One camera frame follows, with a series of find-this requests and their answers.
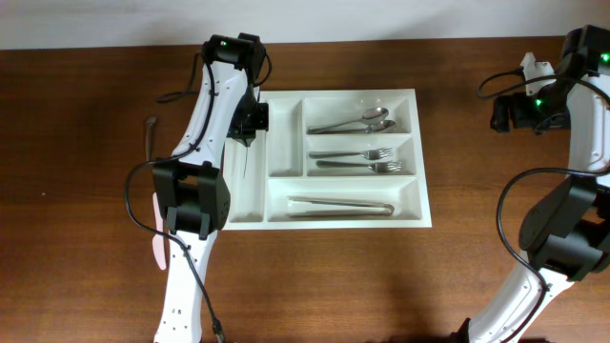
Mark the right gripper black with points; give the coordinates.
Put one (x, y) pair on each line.
(521, 116)

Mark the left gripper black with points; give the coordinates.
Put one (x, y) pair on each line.
(246, 131)

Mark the small steel teaspoon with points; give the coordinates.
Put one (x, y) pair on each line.
(148, 137)
(246, 158)

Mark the steel spoon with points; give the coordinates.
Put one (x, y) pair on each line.
(369, 117)
(380, 127)

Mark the steel fork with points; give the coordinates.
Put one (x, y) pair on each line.
(374, 154)
(376, 167)

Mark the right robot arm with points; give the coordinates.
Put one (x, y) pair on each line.
(565, 236)

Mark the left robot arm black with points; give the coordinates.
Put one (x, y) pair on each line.
(192, 196)

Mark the white plastic cutlery tray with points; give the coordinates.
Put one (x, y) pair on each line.
(279, 165)

